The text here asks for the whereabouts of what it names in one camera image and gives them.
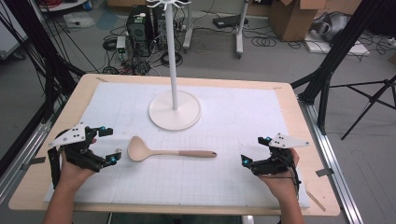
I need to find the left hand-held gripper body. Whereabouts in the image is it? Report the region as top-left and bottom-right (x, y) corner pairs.
(47, 122), (105, 189)

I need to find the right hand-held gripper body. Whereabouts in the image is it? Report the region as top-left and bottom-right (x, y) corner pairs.
(249, 133), (310, 177)

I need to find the person's right hand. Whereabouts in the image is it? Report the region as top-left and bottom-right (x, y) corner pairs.
(257, 147), (301, 201)

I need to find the person's left hand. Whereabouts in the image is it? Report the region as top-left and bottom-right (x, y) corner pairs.
(59, 138), (98, 189)

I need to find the beige soup ladle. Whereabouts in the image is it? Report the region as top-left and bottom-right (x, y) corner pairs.
(127, 135), (219, 162)

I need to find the grey metal clip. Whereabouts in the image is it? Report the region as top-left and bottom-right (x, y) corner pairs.
(315, 167), (334, 178)
(21, 156), (47, 171)

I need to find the white grid mat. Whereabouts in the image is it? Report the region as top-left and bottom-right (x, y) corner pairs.
(44, 81), (311, 209)

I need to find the thin wooden stick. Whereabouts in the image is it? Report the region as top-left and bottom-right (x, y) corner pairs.
(305, 189), (327, 213)

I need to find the white hook stand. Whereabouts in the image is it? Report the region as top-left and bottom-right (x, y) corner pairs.
(146, 0), (203, 132)

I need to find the small white power box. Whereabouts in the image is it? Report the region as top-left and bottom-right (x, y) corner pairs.
(115, 35), (128, 61)

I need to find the black computer tower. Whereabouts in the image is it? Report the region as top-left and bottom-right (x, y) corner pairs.
(125, 5), (154, 58)

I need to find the white flat board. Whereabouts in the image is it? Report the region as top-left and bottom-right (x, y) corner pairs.
(304, 31), (372, 57)

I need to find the white stand leg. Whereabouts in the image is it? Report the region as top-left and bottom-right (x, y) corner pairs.
(234, 0), (250, 60)
(182, 0), (194, 51)

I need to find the black tripod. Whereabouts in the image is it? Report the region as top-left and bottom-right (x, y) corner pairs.
(330, 74), (396, 141)

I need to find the brown cardboard box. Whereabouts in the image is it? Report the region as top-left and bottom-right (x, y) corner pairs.
(268, 0), (327, 43)

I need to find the black flat device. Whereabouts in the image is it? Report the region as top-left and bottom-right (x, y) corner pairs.
(212, 14), (249, 30)

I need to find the grey bag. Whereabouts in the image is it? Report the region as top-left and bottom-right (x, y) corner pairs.
(310, 11), (352, 43)

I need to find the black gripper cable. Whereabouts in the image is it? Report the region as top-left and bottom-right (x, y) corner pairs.
(263, 148), (303, 201)

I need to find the aluminium rail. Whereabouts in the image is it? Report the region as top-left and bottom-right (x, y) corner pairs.
(298, 98), (364, 224)
(0, 119), (54, 204)

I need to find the black frame post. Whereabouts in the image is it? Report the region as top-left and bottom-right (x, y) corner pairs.
(0, 0), (87, 124)
(290, 0), (389, 135)

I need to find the coiled black cable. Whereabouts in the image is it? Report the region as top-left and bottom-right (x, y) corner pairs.
(250, 35), (277, 49)

